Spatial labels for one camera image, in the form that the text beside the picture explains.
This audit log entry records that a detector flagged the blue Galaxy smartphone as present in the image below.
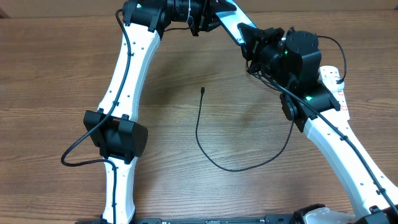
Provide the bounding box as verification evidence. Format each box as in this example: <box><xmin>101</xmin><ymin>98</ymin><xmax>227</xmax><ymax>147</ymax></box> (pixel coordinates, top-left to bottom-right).
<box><xmin>216</xmin><ymin>0</ymin><xmax>256</xmax><ymax>46</ymax></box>

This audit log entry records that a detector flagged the black charging cable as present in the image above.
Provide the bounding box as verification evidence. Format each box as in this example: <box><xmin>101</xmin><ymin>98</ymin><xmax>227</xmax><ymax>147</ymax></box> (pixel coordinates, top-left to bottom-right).
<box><xmin>195</xmin><ymin>35</ymin><xmax>348</xmax><ymax>173</ymax></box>

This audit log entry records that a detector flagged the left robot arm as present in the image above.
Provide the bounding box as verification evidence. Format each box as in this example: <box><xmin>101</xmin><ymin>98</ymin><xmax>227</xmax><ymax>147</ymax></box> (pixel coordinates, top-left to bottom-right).
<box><xmin>84</xmin><ymin>1</ymin><xmax>237</xmax><ymax>223</ymax></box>

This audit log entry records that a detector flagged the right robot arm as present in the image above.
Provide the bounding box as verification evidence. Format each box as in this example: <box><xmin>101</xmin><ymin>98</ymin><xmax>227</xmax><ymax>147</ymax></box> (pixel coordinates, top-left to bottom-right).
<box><xmin>238</xmin><ymin>23</ymin><xmax>397</xmax><ymax>223</ymax></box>

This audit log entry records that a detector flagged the white charger plug adapter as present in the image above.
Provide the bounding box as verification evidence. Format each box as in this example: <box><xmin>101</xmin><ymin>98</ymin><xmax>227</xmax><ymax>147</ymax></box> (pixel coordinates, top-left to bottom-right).
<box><xmin>321</xmin><ymin>76</ymin><xmax>345</xmax><ymax>93</ymax></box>

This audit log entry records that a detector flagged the white power strip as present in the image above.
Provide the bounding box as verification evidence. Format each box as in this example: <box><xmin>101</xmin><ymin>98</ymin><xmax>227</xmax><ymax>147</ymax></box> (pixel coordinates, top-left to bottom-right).
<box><xmin>318</xmin><ymin>65</ymin><xmax>350</xmax><ymax>121</ymax></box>

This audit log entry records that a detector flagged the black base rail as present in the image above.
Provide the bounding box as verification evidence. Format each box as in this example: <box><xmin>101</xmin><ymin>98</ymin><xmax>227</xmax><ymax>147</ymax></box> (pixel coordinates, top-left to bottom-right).
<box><xmin>74</xmin><ymin>213</ymin><xmax>352</xmax><ymax>224</ymax></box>

